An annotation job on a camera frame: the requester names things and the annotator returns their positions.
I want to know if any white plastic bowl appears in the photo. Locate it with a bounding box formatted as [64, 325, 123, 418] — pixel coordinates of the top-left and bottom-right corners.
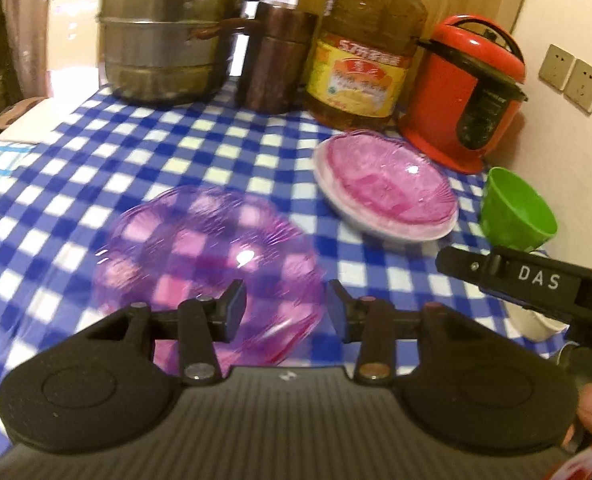
[503, 301, 568, 342]

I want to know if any green plastic bowl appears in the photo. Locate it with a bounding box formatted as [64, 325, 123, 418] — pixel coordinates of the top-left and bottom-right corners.
[479, 167, 558, 252]

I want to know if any purple plastic plate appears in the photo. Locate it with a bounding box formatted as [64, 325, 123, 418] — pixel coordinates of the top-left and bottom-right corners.
[93, 185, 325, 370]
[324, 130, 457, 224]

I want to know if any white ceramic plate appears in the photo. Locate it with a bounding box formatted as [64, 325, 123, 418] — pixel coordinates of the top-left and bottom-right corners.
[312, 139, 458, 243]

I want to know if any blue white checkered tablecloth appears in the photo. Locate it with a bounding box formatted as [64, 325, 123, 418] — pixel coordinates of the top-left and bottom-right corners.
[0, 77, 567, 474]

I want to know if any red electric pressure cooker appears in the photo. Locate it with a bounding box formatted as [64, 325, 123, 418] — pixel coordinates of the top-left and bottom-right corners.
[399, 14, 527, 174]

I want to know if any large cooking oil bottle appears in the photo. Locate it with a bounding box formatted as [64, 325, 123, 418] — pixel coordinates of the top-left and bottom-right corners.
[305, 0, 427, 130]

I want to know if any stainless steel steamer pot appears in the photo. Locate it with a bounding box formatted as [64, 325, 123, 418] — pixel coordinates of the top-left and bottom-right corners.
[98, 0, 260, 104]

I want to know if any brown cylindrical canister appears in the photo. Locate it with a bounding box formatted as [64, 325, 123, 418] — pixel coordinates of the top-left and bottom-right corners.
[236, 1, 317, 115]

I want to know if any double wall power socket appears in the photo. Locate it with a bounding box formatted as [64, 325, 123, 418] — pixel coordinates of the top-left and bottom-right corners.
[538, 44, 592, 115]

